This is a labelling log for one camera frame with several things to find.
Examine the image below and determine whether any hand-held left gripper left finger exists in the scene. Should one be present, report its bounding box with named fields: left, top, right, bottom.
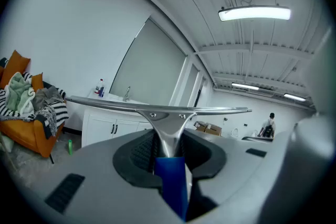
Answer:
left=22, top=129, right=184, bottom=224

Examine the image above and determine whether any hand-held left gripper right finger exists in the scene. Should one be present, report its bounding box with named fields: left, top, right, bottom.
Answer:
left=183, top=129, right=289, bottom=223

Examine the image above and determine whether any metal squeegee with blue handle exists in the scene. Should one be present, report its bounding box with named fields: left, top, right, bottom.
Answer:
left=65, top=95, right=253, bottom=222

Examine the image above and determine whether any cardboard box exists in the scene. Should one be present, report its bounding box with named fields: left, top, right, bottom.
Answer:
left=194, top=121, right=208, bottom=132
left=204, top=123, right=223, bottom=137

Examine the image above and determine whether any white table with sink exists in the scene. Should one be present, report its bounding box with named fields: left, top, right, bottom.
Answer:
left=81, top=93, right=158, bottom=148

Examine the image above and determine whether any orange sofa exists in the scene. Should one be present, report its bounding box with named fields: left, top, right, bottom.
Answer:
left=0, top=49, right=69, bottom=165

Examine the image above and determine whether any grey garment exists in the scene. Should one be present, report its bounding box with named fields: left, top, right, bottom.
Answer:
left=33, top=86, right=65, bottom=112

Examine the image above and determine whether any ceiling tube light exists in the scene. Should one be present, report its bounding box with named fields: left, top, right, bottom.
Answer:
left=231, top=82, right=260, bottom=91
left=283, top=93, right=307, bottom=102

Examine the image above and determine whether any white bottle with red cap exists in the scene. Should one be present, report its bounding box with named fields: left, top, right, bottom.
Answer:
left=94, top=78, right=105, bottom=95

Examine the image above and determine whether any narrow grey window blind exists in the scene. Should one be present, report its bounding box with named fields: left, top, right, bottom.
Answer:
left=181, top=62, right=201, bottom=108

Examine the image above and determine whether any small orange cushion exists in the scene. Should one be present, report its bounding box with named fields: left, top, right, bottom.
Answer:
left=30, top=72, right=45, bottom=92

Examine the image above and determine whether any green and white blanket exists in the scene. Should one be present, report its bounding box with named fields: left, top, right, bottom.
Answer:
left=4, top=72, right=36, bottom=116

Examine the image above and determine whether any large grey window blind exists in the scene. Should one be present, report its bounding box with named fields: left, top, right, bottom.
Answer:
left=109, top=18, right=188, bottom=108

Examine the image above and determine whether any large orange cushion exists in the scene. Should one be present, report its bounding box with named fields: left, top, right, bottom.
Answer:
left=0, top=49, right=32, bottom=90

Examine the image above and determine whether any hanging ceiling lamp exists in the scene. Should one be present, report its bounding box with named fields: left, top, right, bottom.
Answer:
left=218, top=5, right=292, bottom=22

